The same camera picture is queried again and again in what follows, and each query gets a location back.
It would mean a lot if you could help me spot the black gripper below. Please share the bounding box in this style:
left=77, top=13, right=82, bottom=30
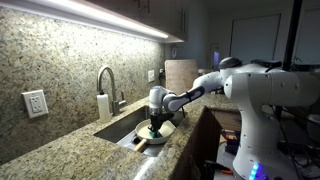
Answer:
left=148, top=113, right=174, bottom=132

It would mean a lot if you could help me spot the cream pan with wooden handle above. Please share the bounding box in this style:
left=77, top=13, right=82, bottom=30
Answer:
left=133, top=118, right=177, bottom=153

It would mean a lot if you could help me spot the teal sponge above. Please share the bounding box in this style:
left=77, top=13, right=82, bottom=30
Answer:
left=149, top=131, right=163, bottom=138

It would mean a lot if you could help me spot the chrome gooseneck faucet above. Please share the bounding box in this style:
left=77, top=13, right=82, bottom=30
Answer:
left=97, top=65, right=126, bottom=116

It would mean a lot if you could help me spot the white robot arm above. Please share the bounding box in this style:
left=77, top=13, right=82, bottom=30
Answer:
left=149, top=57, right=320, bottom=180

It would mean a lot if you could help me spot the stainless steel sink basin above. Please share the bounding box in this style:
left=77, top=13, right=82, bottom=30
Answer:
left=95, top=106, right=186, bottom=157

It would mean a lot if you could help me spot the white outlet near board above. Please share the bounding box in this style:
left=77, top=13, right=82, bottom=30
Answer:
left=148, top=70, right=155, bottom=83

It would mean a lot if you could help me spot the wooden cutting board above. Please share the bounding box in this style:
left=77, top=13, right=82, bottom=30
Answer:
left=165, top=59, right=198, bottom=95

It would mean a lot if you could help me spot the white soap dispenser bottle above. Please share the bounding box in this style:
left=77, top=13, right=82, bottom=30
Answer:
left=97, top=94, right=111, bottom=122

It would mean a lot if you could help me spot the under-cabinet light strip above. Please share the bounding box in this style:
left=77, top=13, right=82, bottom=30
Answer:
left=0, top=0, right=183, bottom=43

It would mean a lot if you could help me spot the orange handled tool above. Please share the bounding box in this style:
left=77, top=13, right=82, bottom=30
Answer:
left=204, top=160, right=233, bottom=175

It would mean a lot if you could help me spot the white wall power outlet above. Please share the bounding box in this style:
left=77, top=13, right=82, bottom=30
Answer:
left=22, top=89, right=48, bottom=119

